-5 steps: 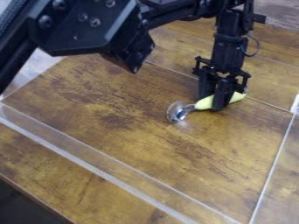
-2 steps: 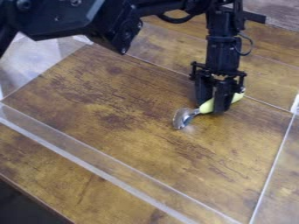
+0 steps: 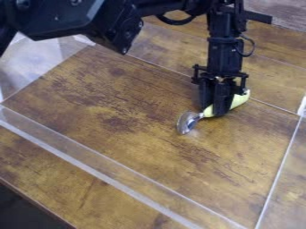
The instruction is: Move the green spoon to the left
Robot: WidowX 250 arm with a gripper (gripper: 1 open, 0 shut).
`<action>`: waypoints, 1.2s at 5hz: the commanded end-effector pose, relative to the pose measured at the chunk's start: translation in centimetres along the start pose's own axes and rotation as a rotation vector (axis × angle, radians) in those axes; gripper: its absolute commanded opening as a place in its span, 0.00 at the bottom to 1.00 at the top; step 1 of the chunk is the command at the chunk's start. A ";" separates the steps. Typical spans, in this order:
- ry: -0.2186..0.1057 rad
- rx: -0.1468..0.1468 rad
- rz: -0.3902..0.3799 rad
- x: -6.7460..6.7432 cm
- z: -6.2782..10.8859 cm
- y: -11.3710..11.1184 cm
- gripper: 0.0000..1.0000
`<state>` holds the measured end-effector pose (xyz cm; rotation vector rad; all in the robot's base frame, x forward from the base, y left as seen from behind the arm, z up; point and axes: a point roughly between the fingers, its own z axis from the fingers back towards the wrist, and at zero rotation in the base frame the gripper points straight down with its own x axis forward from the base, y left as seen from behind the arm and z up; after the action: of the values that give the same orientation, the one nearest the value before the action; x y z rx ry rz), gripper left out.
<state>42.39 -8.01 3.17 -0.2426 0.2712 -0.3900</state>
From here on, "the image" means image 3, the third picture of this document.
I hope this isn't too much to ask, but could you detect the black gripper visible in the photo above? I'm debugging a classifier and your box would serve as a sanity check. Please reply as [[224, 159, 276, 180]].
[[192, 38, 251, 116]]

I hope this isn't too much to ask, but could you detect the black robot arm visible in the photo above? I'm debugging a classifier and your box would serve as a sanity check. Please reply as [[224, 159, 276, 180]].
[[0, 0, 251, 116]]

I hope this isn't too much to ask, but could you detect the black strip on table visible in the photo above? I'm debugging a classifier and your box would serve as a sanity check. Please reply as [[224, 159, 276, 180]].
[[245, 11, 273, 24]]

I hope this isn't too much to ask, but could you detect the black cable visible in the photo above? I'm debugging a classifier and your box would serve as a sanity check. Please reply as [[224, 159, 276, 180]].
[[233, 34, 257, 58]]

